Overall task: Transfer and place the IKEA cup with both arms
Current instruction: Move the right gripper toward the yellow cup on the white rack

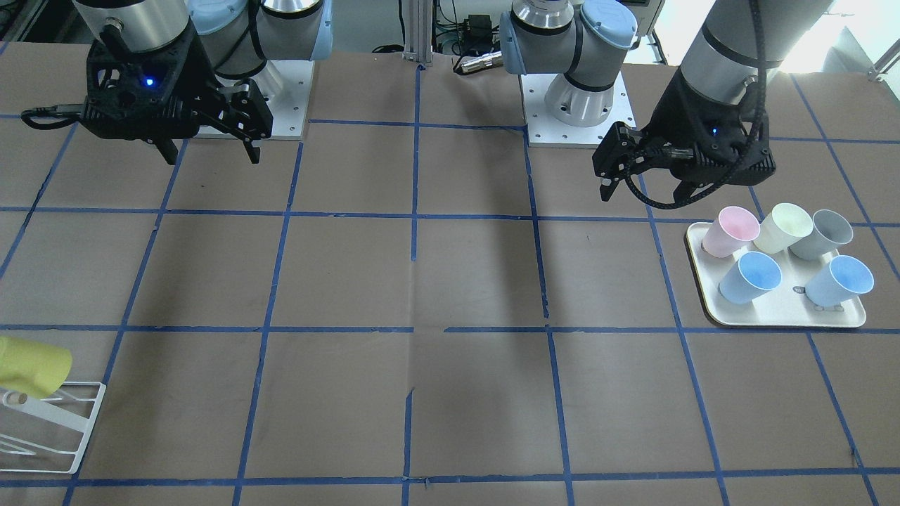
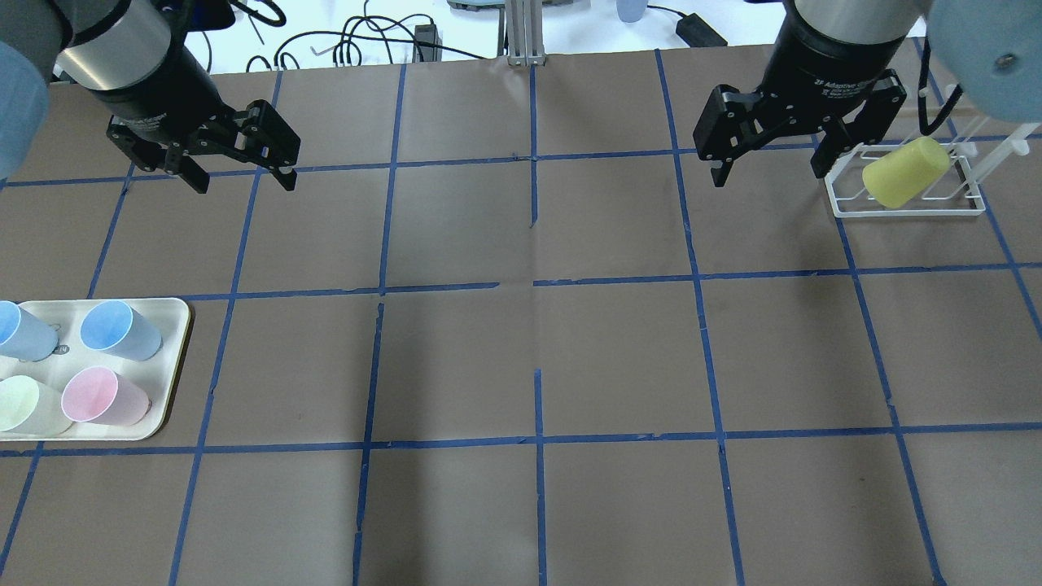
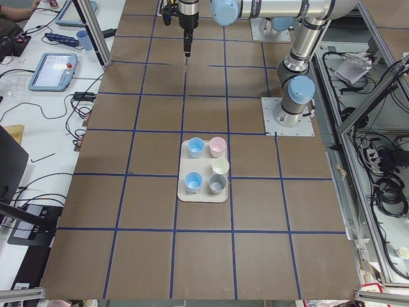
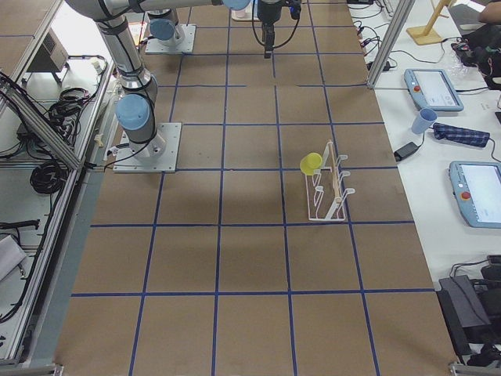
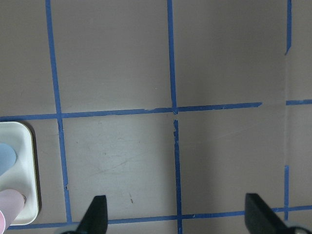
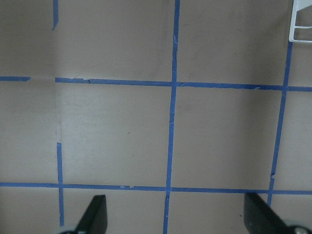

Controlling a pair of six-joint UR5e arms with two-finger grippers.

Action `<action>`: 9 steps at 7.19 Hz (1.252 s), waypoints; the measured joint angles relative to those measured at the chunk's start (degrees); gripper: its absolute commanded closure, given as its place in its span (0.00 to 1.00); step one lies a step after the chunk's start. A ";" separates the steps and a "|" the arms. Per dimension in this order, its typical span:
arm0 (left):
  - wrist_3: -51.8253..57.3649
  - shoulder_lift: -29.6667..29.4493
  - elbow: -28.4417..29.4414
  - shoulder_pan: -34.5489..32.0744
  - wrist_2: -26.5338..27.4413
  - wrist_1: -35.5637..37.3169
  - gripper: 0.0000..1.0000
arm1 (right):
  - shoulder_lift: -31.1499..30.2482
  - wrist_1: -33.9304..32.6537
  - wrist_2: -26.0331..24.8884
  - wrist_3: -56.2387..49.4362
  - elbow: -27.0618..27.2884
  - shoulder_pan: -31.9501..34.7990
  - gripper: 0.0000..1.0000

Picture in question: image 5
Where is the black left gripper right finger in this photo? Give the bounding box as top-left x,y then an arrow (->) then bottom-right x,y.
245,193 -> 288,234

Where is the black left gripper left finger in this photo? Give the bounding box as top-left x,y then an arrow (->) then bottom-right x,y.
77,195 -> 108,234

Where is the pink plastic cup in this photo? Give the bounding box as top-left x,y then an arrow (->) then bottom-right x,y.
0,189 -> 25,234

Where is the white plastic tray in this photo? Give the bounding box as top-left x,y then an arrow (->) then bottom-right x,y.
0,122 -> 39,226

